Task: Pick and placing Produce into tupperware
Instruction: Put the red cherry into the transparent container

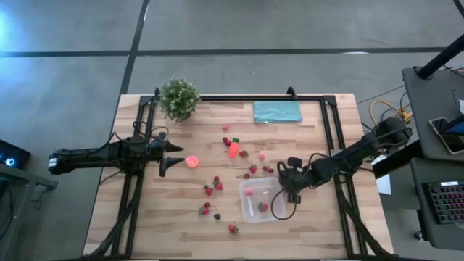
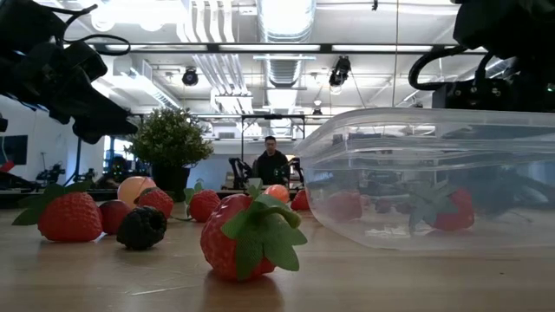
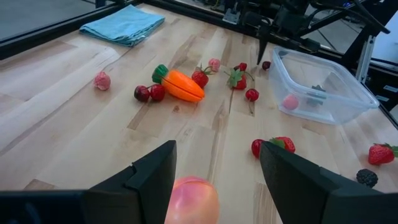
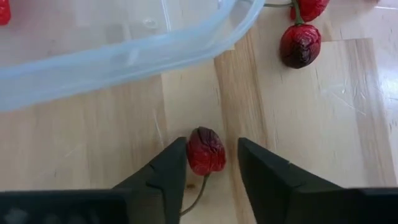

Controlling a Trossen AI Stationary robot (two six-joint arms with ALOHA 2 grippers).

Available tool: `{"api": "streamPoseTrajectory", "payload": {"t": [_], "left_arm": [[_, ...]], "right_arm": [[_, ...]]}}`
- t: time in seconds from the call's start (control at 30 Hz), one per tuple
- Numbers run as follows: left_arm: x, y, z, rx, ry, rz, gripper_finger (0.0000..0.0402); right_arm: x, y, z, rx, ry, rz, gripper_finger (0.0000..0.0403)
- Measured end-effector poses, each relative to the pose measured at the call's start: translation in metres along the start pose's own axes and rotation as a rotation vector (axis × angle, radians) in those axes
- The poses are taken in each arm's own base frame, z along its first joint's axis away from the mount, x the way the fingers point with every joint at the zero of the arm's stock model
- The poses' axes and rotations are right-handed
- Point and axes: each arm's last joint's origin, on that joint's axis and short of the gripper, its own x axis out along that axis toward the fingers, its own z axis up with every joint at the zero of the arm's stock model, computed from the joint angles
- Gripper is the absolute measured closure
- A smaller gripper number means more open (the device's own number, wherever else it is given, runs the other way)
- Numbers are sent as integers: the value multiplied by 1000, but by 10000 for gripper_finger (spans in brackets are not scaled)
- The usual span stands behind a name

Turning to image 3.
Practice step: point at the clear plastic tupperware container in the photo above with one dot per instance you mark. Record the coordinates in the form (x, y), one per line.
(326, 115)

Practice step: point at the pink orange toy peach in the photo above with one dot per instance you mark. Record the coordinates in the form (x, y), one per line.
(192, 202)

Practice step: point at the red strawberry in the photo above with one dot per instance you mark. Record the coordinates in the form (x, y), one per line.
(381, 154)
(241, 84)
(200, 79)
(286, 144)

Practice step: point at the orange toy carrot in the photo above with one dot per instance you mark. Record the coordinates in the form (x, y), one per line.
(183, 87)

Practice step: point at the folded light blue cloth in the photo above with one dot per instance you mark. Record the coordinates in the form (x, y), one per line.
(124, 26)

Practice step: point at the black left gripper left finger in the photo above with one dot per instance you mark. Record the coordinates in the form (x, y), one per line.
(146, 186)

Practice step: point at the silver aluminium post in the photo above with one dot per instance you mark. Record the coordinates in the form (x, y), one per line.
(365, 59)

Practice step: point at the black blackberry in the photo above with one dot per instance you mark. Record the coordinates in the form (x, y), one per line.
(367, 178)

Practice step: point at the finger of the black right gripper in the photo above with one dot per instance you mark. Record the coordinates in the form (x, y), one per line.
(263, 43)

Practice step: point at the silver metal bracket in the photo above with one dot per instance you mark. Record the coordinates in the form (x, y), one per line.
(230, 15)

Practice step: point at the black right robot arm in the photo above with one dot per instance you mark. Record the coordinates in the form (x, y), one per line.
(326, 9)

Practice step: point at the dark red cherry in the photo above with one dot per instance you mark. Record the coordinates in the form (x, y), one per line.
(266, 65)
(142, 94)

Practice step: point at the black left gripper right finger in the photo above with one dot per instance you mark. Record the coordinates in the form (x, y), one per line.
(304, 193)

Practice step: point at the pink raspberry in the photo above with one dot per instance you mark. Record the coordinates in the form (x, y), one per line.
(102, 81)
(214, 64)
(290, 102)

